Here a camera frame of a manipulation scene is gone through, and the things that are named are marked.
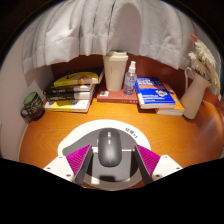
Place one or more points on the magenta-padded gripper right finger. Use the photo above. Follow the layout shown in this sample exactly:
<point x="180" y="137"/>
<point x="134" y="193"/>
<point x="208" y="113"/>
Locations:
<point x="165" y="166"/>

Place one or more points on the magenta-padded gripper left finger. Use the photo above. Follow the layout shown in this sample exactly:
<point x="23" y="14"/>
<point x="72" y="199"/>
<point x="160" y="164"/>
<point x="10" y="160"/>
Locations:
<point x="58" y="166"/>

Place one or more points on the black computer mouse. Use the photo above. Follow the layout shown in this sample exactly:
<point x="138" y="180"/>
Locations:
<point x="108" y="148"/>

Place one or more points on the white and grey mouse pad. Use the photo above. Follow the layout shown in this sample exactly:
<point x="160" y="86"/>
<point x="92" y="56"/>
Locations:
<point x="83" y="133"/>

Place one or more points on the white and yellow book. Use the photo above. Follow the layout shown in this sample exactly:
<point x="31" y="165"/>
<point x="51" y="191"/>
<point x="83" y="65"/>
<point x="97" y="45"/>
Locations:
<point x="66" y="106"/>

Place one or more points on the dark green mug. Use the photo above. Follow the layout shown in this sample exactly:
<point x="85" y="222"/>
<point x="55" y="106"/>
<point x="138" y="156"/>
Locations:
<point x="33" y="106"/>

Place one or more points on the dark grey book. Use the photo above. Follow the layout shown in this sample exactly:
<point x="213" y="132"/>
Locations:
<point x="68" y="96"/>

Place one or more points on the cream ceramic vase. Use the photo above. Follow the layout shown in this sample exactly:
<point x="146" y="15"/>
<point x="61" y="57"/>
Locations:
<point x="192" y="100"/>

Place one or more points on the dark red book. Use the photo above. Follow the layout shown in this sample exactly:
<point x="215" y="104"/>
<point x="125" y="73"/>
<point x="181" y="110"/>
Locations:
<point x="113" y="97"/>

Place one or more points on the clear spray bottle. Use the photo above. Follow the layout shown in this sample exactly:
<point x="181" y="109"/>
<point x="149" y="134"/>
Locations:
<point x="130" y="81"/>

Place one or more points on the cream travel cup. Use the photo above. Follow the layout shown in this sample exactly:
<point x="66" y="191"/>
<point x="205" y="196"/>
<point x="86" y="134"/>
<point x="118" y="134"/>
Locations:
<point x="115" y="71"/>

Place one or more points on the white flower bouquet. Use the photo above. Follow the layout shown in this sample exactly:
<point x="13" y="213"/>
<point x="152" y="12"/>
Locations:
<point x="205" y="61"/>

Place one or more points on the white curtain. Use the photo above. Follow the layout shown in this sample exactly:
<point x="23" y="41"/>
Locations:
<point x="100" y="26"/>

